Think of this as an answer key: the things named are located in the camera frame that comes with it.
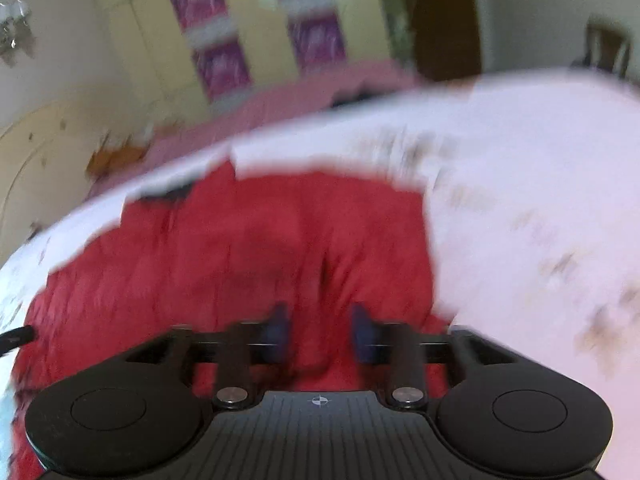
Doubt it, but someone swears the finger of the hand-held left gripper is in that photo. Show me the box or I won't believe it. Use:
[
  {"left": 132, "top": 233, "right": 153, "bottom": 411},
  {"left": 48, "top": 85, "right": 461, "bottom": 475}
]
[{"left": 0, "top": 326, "right": 37, "bottom": 357}]

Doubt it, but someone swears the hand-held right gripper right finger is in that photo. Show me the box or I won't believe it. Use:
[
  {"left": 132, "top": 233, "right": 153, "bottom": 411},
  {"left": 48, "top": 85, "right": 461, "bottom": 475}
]
[{"left": 350, "top": 304, "right": 521, "bottom": 411}]

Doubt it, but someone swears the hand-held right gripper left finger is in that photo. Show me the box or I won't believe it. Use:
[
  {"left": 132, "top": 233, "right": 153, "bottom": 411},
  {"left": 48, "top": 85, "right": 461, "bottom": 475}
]
[{"left": 122, "top": 302, "right": 291, "bottom": 409}]

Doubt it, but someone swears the red puffer jacket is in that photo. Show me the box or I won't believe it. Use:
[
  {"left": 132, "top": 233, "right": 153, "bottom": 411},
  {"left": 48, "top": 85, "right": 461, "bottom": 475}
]
[{"left": 12, "top": 162, "right": 453, "bottom": 461}]

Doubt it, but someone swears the cream headboard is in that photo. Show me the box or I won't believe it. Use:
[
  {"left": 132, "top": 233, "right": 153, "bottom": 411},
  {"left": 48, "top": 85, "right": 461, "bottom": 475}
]
[{"left": 0, "top": 97, "right": 118, "bottom": 267}]

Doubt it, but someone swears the orange striped pillow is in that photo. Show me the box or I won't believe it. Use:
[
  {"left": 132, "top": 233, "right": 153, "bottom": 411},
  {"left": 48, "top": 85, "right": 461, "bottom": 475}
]
[{"left": 87, "top": 132, "right": 152, "bottom": 177}]

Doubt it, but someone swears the pink bed sheet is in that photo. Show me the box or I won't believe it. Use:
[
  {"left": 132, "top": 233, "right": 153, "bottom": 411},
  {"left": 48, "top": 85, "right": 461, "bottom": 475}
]
[{"left": 90, "top": 57, "right": 426, "bottom": 196}]

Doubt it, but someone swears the white floral quilt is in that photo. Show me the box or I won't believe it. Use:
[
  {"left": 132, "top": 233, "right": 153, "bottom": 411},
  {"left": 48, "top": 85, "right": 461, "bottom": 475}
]
[{"left": 0, "top": 67, "right": 640, "bottom": 480}]

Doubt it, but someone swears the brown wooden door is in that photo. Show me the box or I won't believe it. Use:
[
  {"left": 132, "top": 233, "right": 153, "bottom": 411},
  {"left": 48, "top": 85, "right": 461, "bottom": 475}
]
[{"left": 397, "top": 0, "right": 485, "bottom": 82}]

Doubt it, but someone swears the cream wardrobe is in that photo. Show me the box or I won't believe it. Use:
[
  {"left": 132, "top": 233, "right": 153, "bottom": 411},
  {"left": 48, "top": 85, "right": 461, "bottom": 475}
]
[{"left": 82, "top": 0, "right": 401, "bottom": 111}]

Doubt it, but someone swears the wooden chair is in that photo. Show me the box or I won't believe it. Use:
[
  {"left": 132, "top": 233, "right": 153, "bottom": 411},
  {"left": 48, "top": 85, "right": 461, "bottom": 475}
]
[{"left": 570, "top": 14, "right": 632, "bottom": 79}]

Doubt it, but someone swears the white wall fixture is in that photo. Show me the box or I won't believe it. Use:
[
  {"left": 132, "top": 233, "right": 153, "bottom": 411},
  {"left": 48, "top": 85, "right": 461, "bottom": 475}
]
[{"left": 0, "top": 0, "right": 37, "bottom": 67}]

